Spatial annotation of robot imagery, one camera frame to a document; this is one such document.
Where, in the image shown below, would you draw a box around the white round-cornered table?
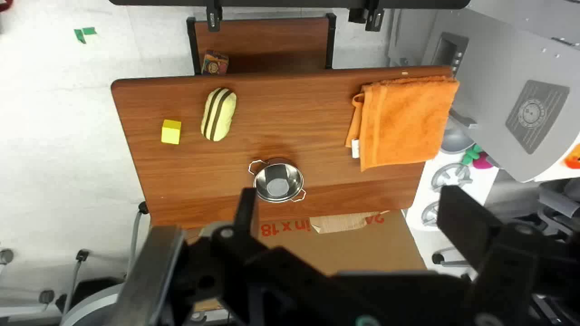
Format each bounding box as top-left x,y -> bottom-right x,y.
404,148 -> 504,274

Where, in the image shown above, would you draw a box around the yellow sponge block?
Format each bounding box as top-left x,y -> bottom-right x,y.
199,88 -> 239,144

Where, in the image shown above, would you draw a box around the grey metal tools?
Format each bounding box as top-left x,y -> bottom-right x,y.
430,162 -> 477,193

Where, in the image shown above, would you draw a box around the yellow cube block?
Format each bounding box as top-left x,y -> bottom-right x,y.
160,119 -> 183,148

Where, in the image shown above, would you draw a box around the green and pink toy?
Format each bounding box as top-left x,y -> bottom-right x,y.
460,144 -> 495,173

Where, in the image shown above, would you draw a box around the orange toy piece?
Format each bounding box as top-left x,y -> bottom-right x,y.
564,144 -> 580,171

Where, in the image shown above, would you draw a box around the brown cardboard panel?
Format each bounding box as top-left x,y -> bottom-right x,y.
256,207 -> 428,278

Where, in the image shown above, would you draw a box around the grey floor cables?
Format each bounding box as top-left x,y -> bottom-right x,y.
62,202 -> 151,311

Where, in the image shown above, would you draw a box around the orange folded towel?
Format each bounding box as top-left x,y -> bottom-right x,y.
344,75 -> 460,175

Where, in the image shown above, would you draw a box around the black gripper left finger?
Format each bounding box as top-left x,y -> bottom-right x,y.
232,187 -> 263,245

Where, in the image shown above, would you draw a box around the small steel pot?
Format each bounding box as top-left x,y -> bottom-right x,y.
248,158 -> 308,206

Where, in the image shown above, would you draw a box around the small brown cube box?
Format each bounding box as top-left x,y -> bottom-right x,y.
199,52 -> 232,79

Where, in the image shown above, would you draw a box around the white grey machine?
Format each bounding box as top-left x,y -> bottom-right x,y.
421,0 -> 580,186

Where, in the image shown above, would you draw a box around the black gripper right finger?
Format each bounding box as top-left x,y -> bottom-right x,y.
435,186 -> 504,274

